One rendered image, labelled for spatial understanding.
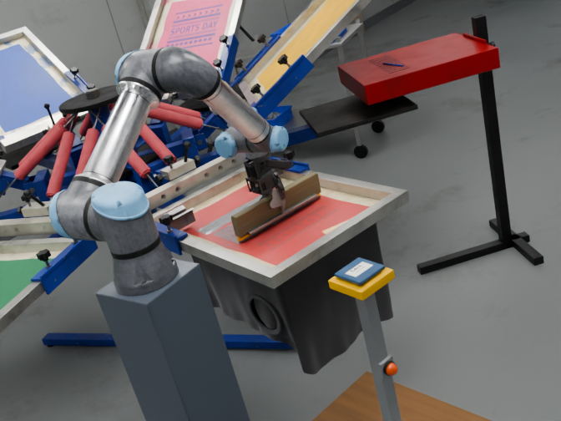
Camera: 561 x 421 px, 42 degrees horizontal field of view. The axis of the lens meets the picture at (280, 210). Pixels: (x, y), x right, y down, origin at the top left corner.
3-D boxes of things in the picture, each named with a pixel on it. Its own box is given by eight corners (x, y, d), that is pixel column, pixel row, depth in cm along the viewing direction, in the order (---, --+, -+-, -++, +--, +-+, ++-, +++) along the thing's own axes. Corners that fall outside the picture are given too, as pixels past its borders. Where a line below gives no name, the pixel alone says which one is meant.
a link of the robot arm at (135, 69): (78, 226, 159) (165, 35, 181) (34, 224, 168) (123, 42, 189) (113, 251, 168) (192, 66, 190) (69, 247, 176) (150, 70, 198)
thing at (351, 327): (397, 315, 252) (376, 205, 234) (305, 387, 228) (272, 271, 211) (391, 312, 254) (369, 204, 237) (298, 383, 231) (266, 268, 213)
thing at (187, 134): (243, 155, 316) (235, 129, 311) (84, 235, 275) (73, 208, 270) (150, 136, 377) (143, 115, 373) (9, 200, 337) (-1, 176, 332)
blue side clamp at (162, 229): (192, 248, 240) (186, 230, 237) (180, 256, 237) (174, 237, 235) (148, 230, 263) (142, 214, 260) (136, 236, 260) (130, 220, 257)
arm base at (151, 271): (147, 300, 160) (133, 261, 156) (103, 291, 169) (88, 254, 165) (191, 265, 170) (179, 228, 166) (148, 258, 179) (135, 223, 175)
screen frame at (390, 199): (409, 200, 231) (407, 190, 230) (274, 289, 201) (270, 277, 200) (260, 168, 291) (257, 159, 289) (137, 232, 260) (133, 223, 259)
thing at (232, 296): (314, 352, 232) (289, 256, 217) (295, 367, 227) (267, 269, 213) (231, 311, 266) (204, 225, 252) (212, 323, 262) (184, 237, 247)
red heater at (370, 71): (458, 53, 357) (455, 28, 352) (501, 71, 315) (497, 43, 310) (341, 86, 353) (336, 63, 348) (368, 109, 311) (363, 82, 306)
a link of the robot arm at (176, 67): (197, 32, 175) (294, 127, 213) (163, 37, 181) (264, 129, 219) (184, 74, 171) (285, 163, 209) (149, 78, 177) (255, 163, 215)
